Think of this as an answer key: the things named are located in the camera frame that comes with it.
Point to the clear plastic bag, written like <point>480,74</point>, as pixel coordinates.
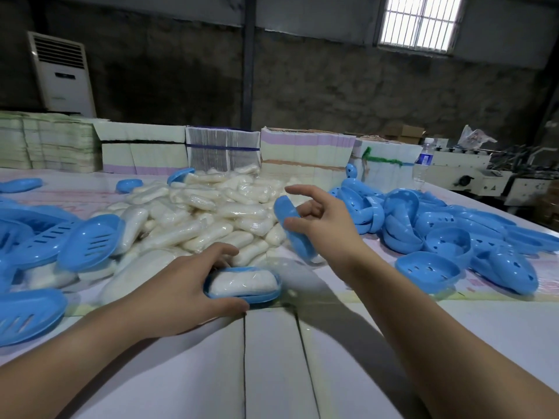
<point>297,279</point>

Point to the white plastic bag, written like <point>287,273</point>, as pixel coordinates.
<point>474,137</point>

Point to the person's left hand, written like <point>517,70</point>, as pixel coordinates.
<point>179,296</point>

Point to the pile of blue slotted lids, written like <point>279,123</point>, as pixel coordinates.
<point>87,244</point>

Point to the person's right hand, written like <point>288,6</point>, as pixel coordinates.
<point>336,239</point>

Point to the dark metal pillar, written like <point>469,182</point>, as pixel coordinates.
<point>249,61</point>

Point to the stack of greenish paper sheets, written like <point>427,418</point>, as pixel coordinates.
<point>57,146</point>

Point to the pile of blue plastic lids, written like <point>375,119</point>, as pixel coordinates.
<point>436,239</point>

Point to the clear water bottle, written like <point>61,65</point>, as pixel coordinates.
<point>424,159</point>

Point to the blue slotted plastic base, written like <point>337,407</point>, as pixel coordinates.
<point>262,300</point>

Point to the silver sheet bundle, blue band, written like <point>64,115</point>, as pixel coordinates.
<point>222,148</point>

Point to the white workshop machine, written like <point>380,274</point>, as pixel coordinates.
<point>467,170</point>

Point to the white soap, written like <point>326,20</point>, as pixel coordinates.
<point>244,283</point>

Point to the white carton stack, pink stripe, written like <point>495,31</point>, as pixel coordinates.
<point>305,150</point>

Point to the person's left forearm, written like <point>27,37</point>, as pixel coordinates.
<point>65,370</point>

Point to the pile of white soaps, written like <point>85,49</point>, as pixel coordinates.
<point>196,213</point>

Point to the brown cardboard box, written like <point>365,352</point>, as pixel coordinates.
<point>406,131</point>

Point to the blue oval plastic lid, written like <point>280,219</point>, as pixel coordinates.
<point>129,185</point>
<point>180,175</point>
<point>350,171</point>
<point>284,209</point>

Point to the barred window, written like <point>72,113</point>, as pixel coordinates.
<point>419,21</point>

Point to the white sheet stack, green mark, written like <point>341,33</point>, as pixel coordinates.
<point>388,170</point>

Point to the white standing air conditioner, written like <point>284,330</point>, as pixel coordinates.
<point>63,76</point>

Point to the person's right forearm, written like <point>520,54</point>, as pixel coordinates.
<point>436,344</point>

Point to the row of stacked flat cartons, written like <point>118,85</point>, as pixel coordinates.
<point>144,159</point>

